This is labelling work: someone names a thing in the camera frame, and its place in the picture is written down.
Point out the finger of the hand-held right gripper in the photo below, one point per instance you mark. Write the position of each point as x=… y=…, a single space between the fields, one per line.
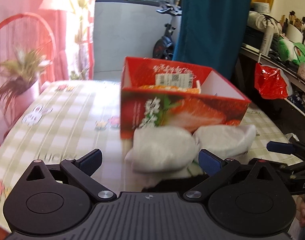
x=280 y=147
x=286 y=168

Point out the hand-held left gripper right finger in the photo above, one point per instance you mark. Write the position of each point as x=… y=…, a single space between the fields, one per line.
x=210 y=164

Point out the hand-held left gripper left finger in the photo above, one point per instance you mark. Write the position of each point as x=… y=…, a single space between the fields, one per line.
x=91 y=160

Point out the white soft pack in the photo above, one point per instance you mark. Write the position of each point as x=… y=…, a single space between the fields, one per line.
x=162 y=147
x=222 y=137

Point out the red strawberry print cardboard box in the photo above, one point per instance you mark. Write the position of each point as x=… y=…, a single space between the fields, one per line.
x=217 y=110

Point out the pale green cloth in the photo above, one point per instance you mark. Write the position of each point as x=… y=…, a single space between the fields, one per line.
x=195 y=168

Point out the red plastic bag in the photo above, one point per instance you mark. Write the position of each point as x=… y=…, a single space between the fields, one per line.
x=270 y=85

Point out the orange packet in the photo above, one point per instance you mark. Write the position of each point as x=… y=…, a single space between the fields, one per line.
x=167 y=88

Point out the dark desk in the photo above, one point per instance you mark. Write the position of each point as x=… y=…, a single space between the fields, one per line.
x=247 y=62

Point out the green plastic bag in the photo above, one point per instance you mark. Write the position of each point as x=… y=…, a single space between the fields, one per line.
x=288 y=50

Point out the white spray bottle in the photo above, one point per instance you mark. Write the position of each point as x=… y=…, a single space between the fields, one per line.
x=267 y=41

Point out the black bag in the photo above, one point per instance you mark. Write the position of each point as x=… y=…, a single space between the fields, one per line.
x=252 y=38

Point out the white brush holder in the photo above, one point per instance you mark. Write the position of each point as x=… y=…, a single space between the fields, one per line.
x=295 y=33

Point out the white cloth bag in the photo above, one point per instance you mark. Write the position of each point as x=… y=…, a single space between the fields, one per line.
x=258 y=21

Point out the bunch of makeup brushes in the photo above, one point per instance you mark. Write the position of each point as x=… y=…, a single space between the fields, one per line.
x=292 y=20

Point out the black exercise bike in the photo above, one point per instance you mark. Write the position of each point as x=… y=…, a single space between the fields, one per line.
x=165 y=45

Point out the teal curtain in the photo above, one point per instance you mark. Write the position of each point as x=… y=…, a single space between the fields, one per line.
x=212 y=30

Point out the paper roll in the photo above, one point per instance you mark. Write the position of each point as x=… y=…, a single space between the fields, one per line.
x=260 y=7

